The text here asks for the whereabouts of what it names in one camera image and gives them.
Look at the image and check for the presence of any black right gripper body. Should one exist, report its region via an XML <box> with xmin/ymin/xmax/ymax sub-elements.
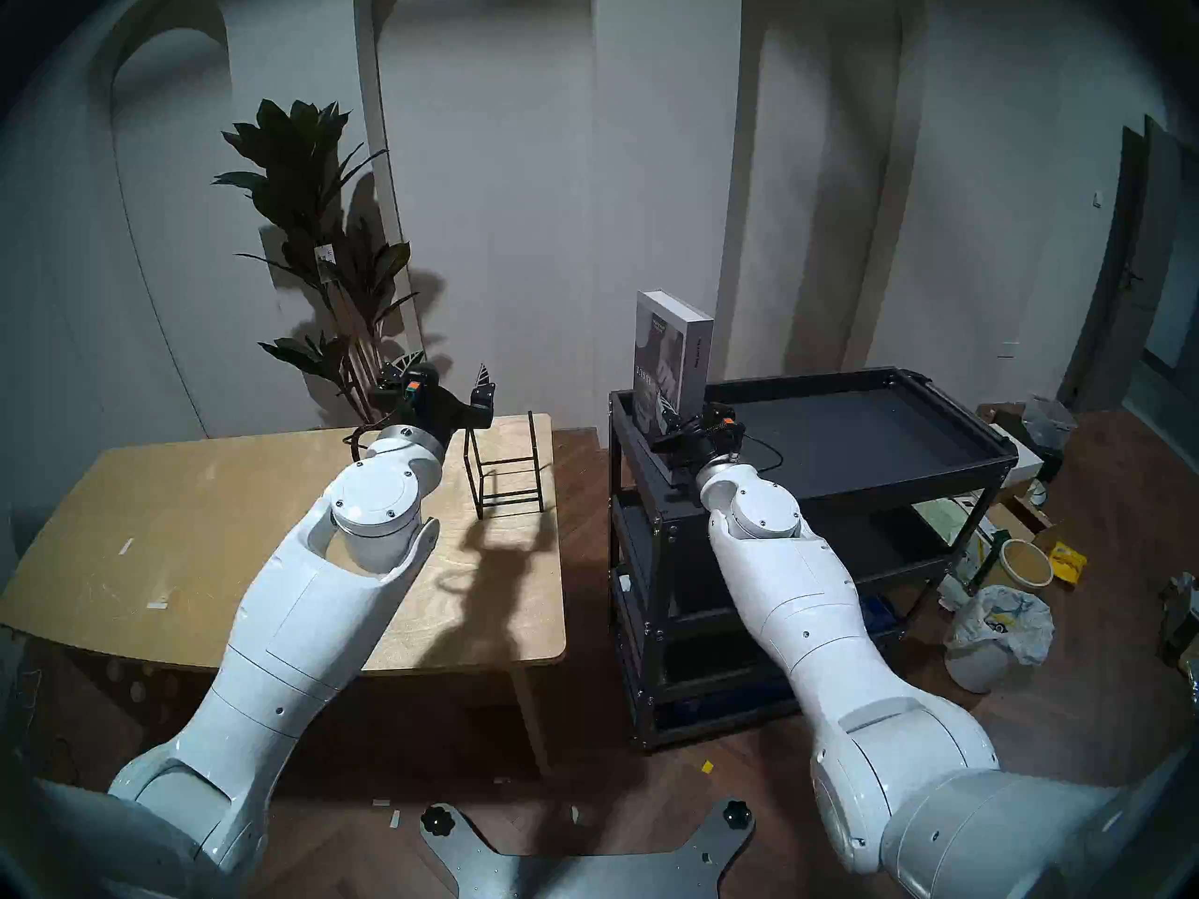
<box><xmin>652</xmin><ymin>407</ymin><xmax>748</xmax><ymax>473</ymax></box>

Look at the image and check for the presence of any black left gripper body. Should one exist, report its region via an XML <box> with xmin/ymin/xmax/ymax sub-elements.
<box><xmin>377</xmin><ymin>362</ymin><xmax>496</xmax><ymax>454</ymax></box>

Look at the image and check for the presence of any white boxed book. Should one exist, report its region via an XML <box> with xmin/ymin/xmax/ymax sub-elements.
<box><xmin>632</xmin><ymin>290</ymin><xmax>715</xmax><ymax>439</ymax></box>

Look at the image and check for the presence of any black three-shelf utility cart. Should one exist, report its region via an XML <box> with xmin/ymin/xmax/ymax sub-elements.
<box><xmin>607</xmin><ymin>367</ymin><xmax>1020</xmax><ymax>726</ymax></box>

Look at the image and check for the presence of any tall green potted plant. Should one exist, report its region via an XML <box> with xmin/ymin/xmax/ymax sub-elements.
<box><xmin>212</xmin><ymin>99</ymin><xmax>422</xmax><ymax>427</ymax></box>

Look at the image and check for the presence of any green white paper bag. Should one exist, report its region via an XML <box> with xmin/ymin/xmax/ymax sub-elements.
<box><xmin>916</xmin><ymin>496</ymin><xmax>996</xmax><ymax>584</ymax></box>

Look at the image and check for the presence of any light wooden table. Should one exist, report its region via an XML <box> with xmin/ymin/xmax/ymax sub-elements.
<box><xmin>0</xmin><ymin>413</ymin><xmax>569</xmax><ymax>776</ymax></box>

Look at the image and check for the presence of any small white box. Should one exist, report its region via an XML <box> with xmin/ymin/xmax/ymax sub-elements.
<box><xmin>1000</xmin><ymin>435</ymin><xmax>1044</xmax><ymax>484</ymax></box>

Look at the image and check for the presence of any brown cardboard box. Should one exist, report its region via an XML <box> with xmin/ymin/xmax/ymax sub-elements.
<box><xmin>988</xmin><ymin>499</ymin><xmax>1071</xmax><ymax>556</ymax></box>

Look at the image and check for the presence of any white bin with plastic bag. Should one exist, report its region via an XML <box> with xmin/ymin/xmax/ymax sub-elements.
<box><xmin>942</xmin><ymin>585</ymin><xmax>1057</xmax><ymax>695</ymax></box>

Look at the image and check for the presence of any round beige bowl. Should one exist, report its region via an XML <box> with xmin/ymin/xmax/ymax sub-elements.
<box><xmin>999</xmin><ymin>538</ymin><xmax>1056</xmax><ymax>589</ymax></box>

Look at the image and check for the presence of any clear plastic storage box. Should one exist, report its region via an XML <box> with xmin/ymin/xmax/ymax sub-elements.
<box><xmin>1021</xmin><ymin>394</ymin><xmax>1078</xmax><ymax>449</ymax></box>

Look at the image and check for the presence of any grey door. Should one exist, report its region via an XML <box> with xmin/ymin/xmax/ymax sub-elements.
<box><xmin>1058</xmin><ymin>115</ymin><xmax>1183</xmax><ymax>413</ymax></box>

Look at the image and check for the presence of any black wire book stand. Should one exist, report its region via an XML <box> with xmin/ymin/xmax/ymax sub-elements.
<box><xmin>464</xmin><ymin>410</ymin><xmax>546</xmax><ymax>521</ymax></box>

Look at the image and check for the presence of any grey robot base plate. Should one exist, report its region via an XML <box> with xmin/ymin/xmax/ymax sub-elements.
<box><xmin>419</xmin><ymin>799</ymin><xmax>755</xmax><ymax>899</ymax></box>

